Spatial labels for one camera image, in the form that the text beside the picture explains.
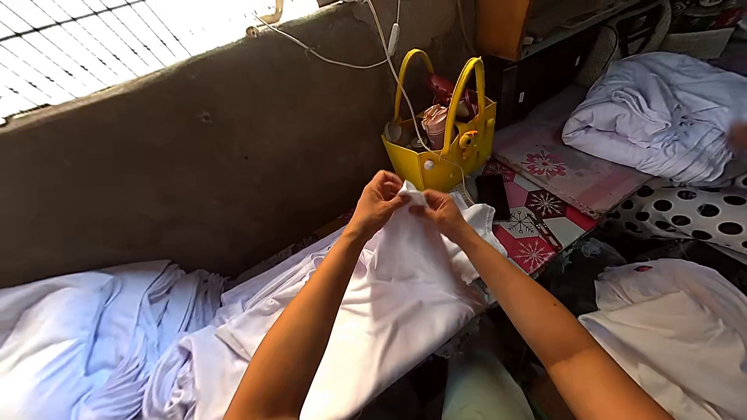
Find dark wooden cabinet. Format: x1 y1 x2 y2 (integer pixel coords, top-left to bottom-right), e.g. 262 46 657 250
483 23 618 127

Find pink bottle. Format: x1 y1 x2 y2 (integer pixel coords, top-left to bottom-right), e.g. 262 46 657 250
422 104 459 151

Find orange wooden panel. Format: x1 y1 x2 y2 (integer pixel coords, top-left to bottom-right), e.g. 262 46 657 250
477 0 532 62

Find bundle of pale blue-white fabric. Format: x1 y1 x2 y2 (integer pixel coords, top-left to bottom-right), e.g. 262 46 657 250
562 52 747 186

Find white fabric garment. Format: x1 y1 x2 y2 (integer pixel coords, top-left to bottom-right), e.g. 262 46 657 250
144 180 509 420

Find dark red pouch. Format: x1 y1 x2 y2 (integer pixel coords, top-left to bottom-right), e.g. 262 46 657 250
428 73 477 117

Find red snowflake-patterned table cover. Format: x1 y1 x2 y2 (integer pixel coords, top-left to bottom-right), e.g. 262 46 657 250
467 159 602 276

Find window with metal grille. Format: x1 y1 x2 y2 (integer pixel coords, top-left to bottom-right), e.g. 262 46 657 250
0 0 321 126

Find pile of white fabric pieces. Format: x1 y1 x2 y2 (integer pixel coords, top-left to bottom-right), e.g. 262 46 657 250
0 259 230 420

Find dark thread snips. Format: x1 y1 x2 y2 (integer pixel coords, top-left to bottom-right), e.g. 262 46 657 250
528 212 563 252

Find person's left hand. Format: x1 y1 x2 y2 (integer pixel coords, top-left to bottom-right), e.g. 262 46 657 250
348 170 412 240

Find black-dotted white fabric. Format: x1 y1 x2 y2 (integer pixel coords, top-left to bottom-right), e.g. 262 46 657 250
606 174 747 255

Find white cable with inline switch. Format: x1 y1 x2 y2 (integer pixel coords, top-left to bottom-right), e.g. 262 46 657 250
252 0 476 205

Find black smartphone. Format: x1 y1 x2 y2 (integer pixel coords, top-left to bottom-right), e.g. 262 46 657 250
476 174 511 221

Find person's legs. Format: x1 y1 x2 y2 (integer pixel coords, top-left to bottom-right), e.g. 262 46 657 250
442 349 535 420

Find yellow bag with handles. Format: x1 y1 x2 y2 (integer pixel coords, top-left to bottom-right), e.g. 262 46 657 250
382 49 497 193

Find pink board with flower print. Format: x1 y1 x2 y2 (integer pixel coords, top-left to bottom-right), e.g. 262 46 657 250
494 85 652 219

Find person's right hand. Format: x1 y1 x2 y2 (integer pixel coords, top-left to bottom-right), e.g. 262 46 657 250
410 189 472 245

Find crumpled cream-white fabric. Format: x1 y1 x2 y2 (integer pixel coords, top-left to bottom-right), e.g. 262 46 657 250
578 258 747 420

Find person's right forearm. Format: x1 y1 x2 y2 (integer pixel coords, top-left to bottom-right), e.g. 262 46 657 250
456 226 673 420

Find person's left forearm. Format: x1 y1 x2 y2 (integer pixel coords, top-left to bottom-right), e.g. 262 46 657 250
223 226 371 420

